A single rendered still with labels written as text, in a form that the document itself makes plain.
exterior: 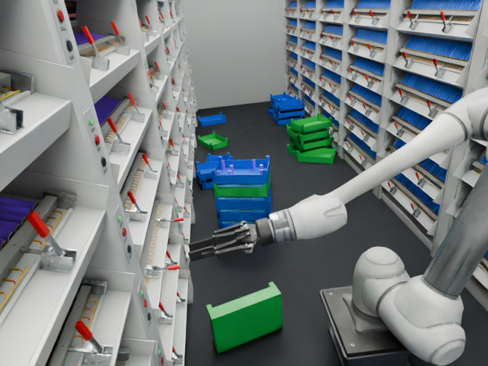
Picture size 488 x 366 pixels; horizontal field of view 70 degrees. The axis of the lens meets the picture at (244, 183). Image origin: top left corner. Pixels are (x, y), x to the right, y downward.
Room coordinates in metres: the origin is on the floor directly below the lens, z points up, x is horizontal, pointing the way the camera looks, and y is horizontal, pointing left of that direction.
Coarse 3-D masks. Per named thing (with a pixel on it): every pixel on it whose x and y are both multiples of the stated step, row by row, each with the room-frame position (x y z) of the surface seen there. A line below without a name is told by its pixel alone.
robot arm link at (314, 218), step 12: (300, 204) 0.82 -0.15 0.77; (312, 204) 0.80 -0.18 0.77; (324, 204) 0.80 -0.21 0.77; (336, 204) 0.80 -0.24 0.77; (300, 216) 0.78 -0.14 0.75; (312, 216) 0.77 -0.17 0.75; (324, 216) 0.77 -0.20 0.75; (336, 216) 0.77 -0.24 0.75; (300, 228) 0.76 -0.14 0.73; (312, 228) 0.76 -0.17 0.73; (324, 228) 0.76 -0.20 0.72; (336, 228) 0.77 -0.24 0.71
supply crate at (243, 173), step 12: (216, 168) 1.82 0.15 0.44; (228, 168) 1.89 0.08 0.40; (240, 168) 1.87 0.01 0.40; (252, 168) 1.86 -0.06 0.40; (264, 168) 1.84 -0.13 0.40; (216, 180) 1.71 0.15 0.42; (228, 180) 1.70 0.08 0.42; (240, 180) 1.69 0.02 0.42; (252, 180) 1.67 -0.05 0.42; (264, 180) 1.66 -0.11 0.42
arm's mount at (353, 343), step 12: (348, 288) 1.04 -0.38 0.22; (336, 300) 0.98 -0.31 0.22; (336, 312) 0.92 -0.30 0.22; (348, 312) 0.92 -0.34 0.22; (336, 324) 0.87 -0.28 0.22; (348, 324) 0.87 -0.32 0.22; (348, 336) 0.82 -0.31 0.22; (360, 336) 0.81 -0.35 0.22; (372, 336) 0.81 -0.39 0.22; (384, 336) 0.80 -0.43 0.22; (348, 348) 0.77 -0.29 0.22; (360, 348) 0.77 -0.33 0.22; (372, 348) 0.76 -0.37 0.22; (384, 348) 0.76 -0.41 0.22; (396, 348) 0.76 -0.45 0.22
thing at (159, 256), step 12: (156, 192) 1.25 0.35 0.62; (168, 204) 1.25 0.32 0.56; (168, 216) 1.16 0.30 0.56; (156, 228) 1.07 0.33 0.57; (168, 228) 1.08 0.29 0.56; (156, 240) 0.99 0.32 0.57; (156, 252) 0.93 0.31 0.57; (156, 264) 0.87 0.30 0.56; (156, 288) 0.77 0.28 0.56; (156, 300) 0.73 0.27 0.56; (156, 312) 0.65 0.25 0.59
